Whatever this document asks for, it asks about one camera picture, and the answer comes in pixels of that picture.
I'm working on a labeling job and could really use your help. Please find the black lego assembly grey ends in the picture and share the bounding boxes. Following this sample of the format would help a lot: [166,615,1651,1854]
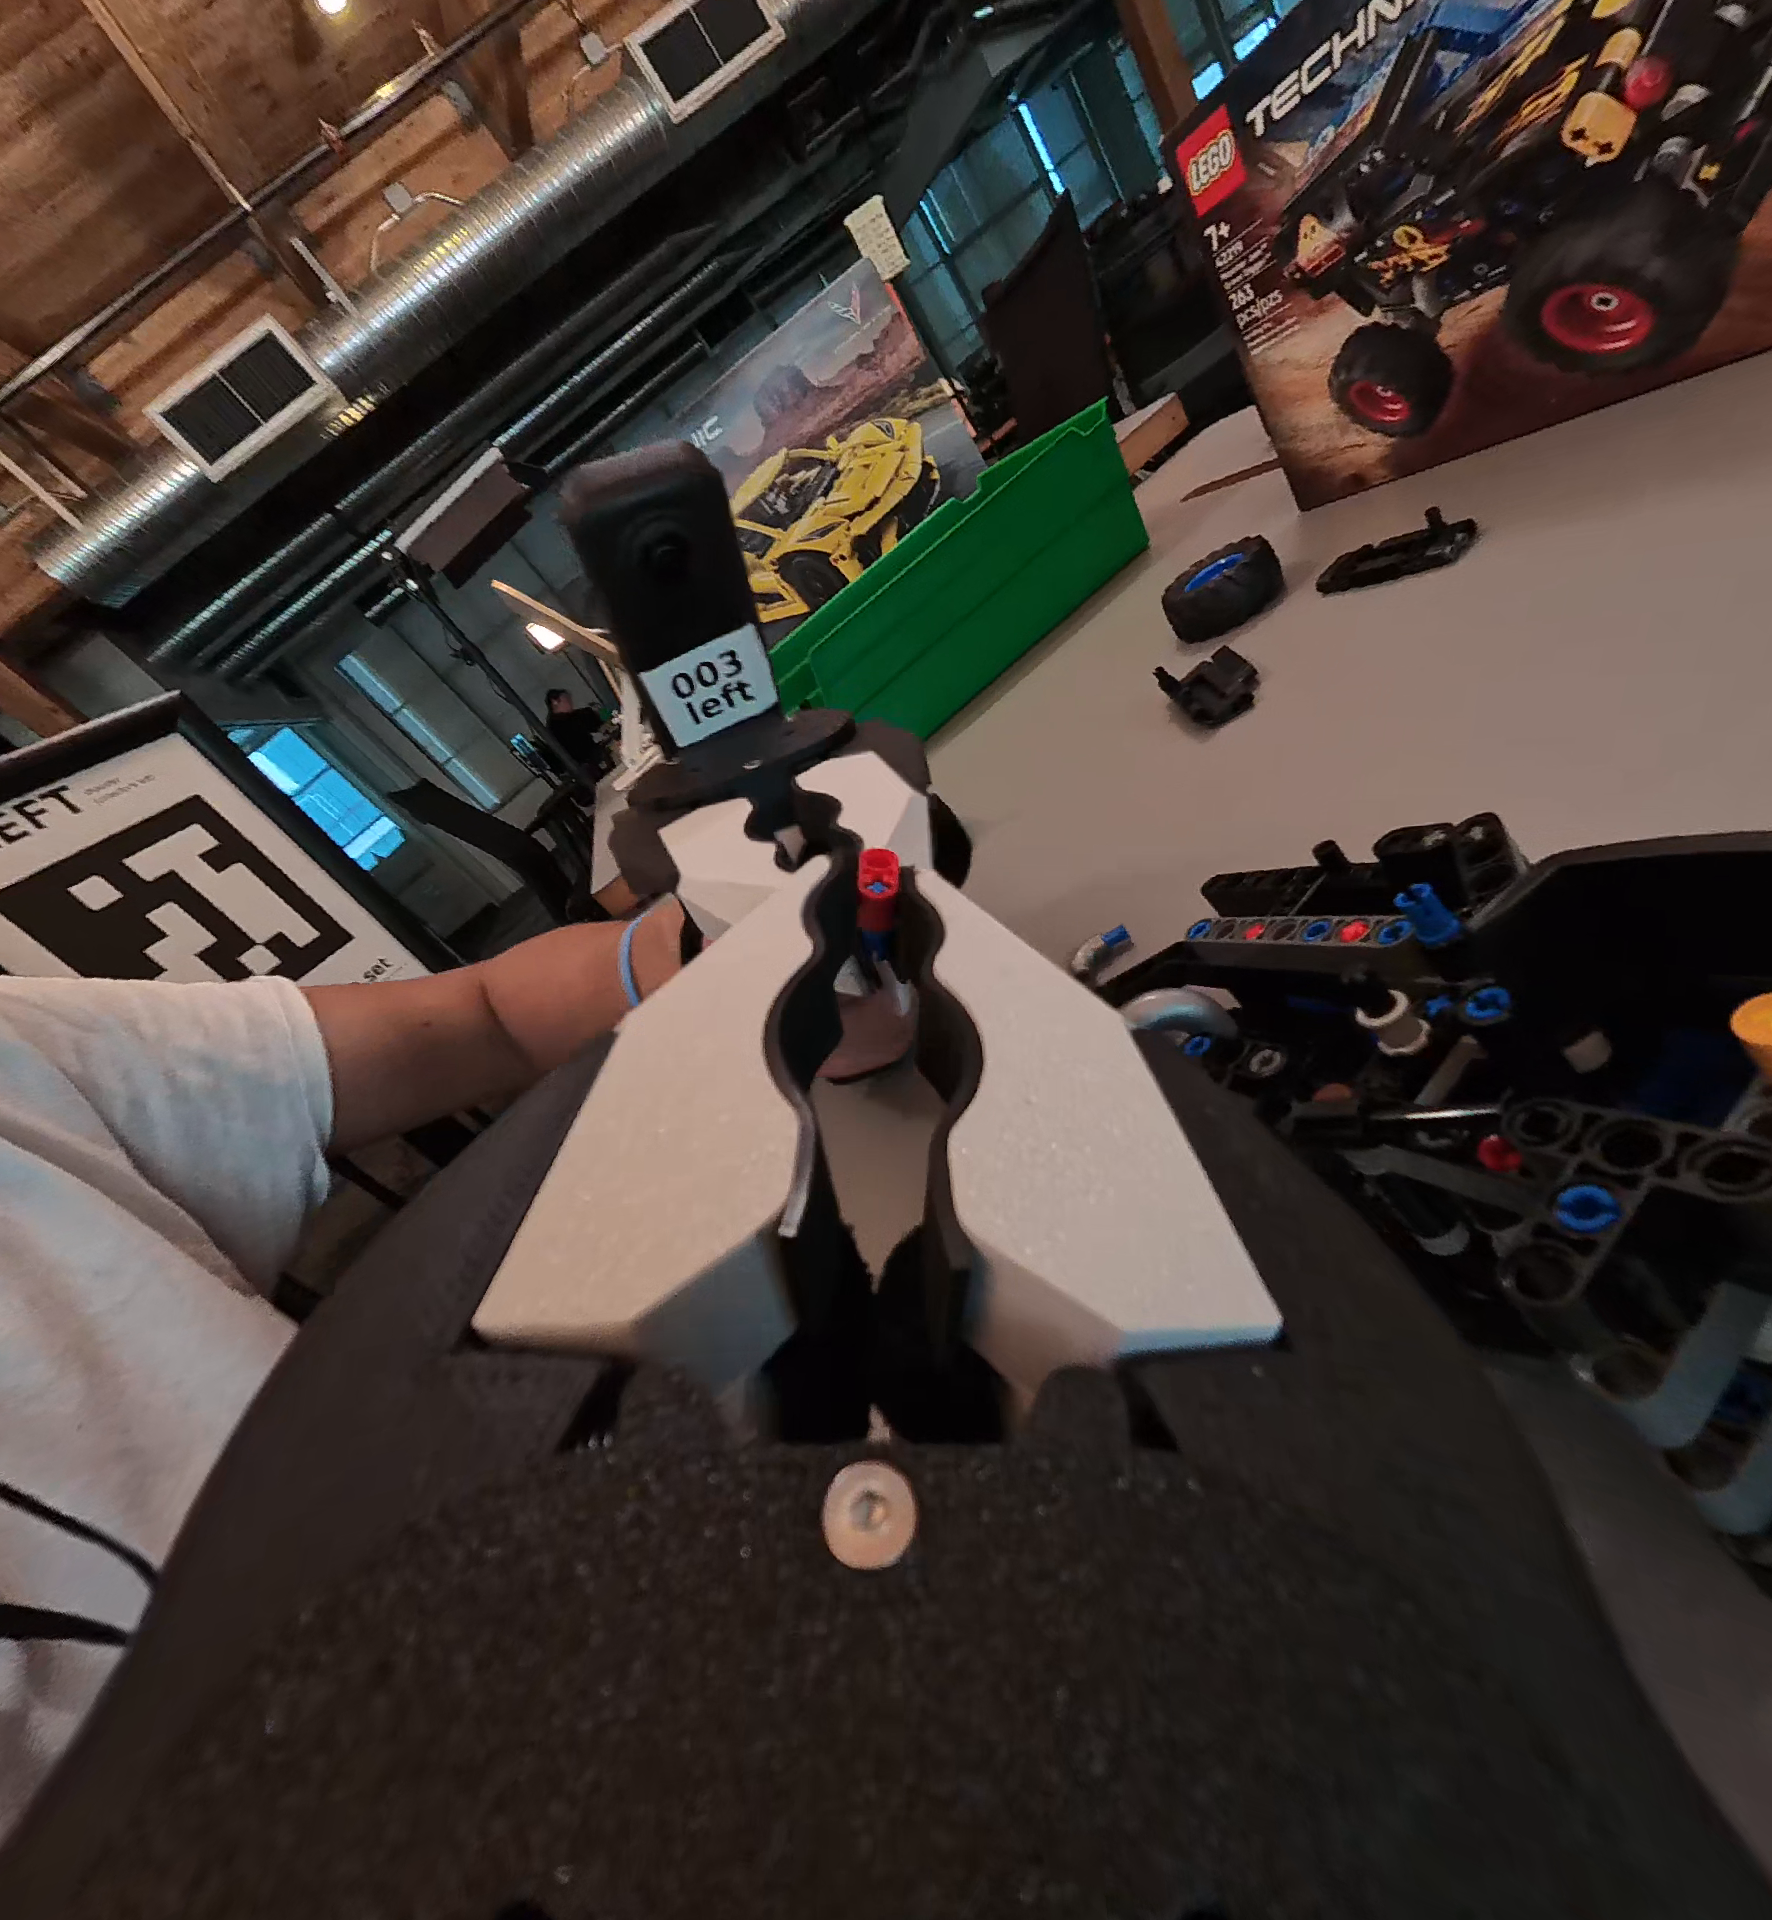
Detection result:
[1312,507,1483,599]

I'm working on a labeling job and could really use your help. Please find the yellow car toy box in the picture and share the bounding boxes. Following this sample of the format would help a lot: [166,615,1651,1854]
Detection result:
[672,252,989,626]

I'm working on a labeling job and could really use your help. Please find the black lego wheel blue rim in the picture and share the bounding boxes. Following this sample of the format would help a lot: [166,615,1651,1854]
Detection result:
[1160,534,1288,645]

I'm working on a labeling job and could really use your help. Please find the black strap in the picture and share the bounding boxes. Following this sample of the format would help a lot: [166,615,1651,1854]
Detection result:
[0,1437,165,1648]

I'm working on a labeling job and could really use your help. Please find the blue wristband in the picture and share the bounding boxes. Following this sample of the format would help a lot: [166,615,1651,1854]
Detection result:
[613,901,683,1011]

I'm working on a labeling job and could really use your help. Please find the green plastic bin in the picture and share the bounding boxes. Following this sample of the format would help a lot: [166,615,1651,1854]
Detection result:
[762,397,1152,747]

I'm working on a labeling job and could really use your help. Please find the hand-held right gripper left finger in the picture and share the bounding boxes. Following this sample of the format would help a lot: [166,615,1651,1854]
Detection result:
[470,859,846,1424]

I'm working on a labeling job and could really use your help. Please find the partly built lego truck model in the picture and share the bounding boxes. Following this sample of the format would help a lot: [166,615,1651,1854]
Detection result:
[1097,811,1772,1615]

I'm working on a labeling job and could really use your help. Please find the black lego bracket assembly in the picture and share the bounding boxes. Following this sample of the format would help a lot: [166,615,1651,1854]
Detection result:
[1152,645,1264,733]

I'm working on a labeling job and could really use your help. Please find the small red grey lego assembly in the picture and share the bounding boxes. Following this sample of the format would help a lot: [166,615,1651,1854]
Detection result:
[827,844,922,1052]

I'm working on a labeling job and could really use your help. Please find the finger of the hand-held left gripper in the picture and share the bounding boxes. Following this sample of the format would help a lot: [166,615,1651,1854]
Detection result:
[792,747,934,884]
[664,793,816,962]

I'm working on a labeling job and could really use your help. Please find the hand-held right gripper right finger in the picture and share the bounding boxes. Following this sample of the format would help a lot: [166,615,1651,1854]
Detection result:
[899,863,1288,1424]

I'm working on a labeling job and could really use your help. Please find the black white marker sign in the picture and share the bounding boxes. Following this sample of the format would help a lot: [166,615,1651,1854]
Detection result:
[0,692,447,990]

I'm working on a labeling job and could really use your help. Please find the silver ventilation duct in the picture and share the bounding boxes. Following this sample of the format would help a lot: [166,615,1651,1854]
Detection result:
[30,0,844,606]

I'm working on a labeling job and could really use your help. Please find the monster truck toy box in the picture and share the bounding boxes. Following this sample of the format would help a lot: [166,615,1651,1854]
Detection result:
[1163,0,1772,515]

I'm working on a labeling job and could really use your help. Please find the white air vent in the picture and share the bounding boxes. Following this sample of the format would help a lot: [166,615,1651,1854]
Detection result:
[145,314,344,486]
[623,0,787,127]

